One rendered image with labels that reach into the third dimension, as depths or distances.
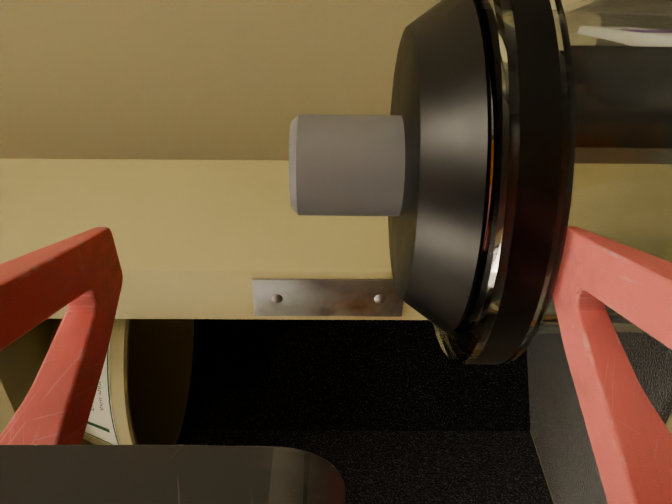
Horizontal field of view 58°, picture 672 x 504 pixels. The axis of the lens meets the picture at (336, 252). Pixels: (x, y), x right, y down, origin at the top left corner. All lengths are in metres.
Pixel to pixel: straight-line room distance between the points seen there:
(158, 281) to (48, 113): 0.50
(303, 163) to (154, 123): 0.58
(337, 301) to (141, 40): 0.48
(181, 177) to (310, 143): 0.21
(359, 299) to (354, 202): 0.13
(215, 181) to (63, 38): 0.41
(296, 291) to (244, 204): 0.07
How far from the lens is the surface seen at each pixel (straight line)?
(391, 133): 0.16
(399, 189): 0.16
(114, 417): 0.39
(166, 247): 0.30
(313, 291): 0.28
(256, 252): 0.29
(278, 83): 0.69
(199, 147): 0.74
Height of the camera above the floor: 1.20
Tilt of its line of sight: 1 degrees down
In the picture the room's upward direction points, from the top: 90 degrees counter-clockwise
